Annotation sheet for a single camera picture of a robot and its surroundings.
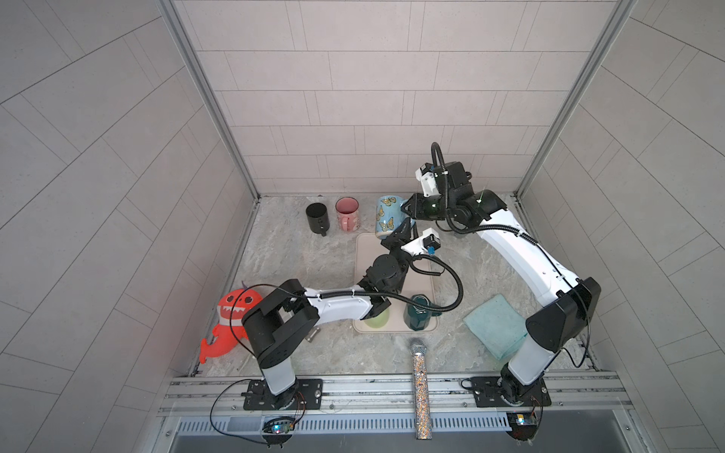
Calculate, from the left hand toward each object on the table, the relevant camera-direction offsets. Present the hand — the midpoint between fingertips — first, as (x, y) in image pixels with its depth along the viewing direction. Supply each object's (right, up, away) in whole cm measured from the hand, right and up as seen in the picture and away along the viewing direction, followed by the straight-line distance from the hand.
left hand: (413, 214), depth 73 cm
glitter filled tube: (+1, -48, -9) cm, 49 cm away
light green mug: (-9, -31, +8) cm, 33 cm away
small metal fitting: (-28, -34, +6) cm, 45 cm away
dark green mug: (+2, -29, +4) cm, 29 cm away
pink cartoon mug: (-20, 0, +25) cm, 32 cm away
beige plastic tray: (+4, -24, +21) cm, 32 cm away
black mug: (-30, -1, +26) cm, 40 cm away
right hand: (-3, +2, +3) cm, 4 cm away
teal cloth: (+27, -33, +9) cm, 43 cm away
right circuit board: (+26, -51, -5) cm, 58 cm away
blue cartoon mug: (-6, -1, +1) cm, 6 cm away
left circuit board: (-32, -49, -9) cm, 59 cm away
